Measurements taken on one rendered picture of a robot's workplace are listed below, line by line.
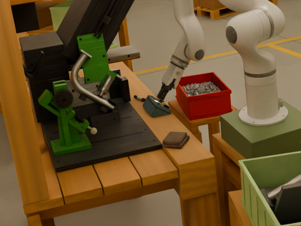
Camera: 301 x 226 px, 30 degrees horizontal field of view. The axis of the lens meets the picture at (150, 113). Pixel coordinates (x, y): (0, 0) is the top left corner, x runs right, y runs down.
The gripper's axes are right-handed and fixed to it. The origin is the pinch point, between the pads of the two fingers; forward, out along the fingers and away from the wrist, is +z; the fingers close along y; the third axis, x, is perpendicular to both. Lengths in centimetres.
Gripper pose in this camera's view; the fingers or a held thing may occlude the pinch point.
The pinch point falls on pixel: (161, 94)
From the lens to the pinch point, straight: 257.7
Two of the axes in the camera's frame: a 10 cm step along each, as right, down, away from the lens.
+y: -2.7, -3.2, 9.1
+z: -4.6, 8.7, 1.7
